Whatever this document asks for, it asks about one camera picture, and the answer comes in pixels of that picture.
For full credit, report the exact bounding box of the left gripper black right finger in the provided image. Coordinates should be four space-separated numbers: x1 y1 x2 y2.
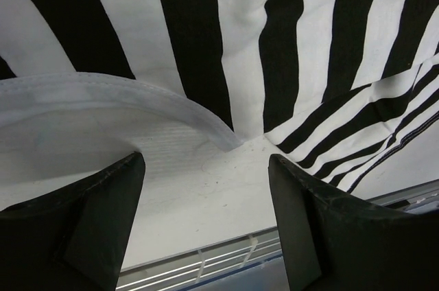
268 154 438 290

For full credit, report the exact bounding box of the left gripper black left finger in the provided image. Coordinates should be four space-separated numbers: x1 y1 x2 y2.
1 152 145 290

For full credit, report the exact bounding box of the black white striped tank top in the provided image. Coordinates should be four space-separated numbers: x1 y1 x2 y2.
1 0 438 192

